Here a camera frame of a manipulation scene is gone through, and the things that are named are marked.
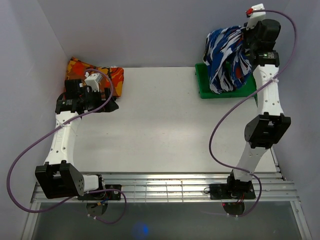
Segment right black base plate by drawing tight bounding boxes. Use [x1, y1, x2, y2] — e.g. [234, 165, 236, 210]
[209, 183, 256, 200]

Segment aluminium rail frame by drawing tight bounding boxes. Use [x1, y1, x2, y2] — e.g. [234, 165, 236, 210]
[22, 146, 314, 240]

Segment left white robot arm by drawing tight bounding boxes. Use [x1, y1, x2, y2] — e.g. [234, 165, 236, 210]
[35, 73, 119, 200]

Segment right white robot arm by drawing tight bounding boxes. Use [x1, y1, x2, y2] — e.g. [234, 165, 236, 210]
[225, 19, 291, 199]

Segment green plastic tray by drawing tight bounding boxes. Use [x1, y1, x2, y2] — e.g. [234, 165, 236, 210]
[195, 63, 257, 99]

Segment blue white patterned trousers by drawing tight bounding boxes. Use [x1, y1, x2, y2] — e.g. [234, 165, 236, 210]
[202, 25, 253, 95]

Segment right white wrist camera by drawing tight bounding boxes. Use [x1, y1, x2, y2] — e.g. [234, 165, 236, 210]
[245, 3, 266, 30]

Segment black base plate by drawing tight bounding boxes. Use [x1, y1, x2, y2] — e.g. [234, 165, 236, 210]
[77, 184, 122, 202]
[209, 183, 256, 200]

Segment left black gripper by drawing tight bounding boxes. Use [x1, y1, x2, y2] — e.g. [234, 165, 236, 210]
[80, 87, 119, 113]

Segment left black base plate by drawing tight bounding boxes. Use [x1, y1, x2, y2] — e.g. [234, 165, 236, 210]
[77, 184, 122, 202]

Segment orange camouflage folded trousers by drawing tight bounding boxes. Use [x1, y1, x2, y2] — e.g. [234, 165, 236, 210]
[65, 56, 125, 98]

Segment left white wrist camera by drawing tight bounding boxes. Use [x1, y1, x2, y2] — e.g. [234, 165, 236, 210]
[84, 73, 103, 92]

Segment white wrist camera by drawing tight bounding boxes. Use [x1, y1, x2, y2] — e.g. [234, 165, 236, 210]
[245, 3, 266, 30]
[84, 73, 103, 92]

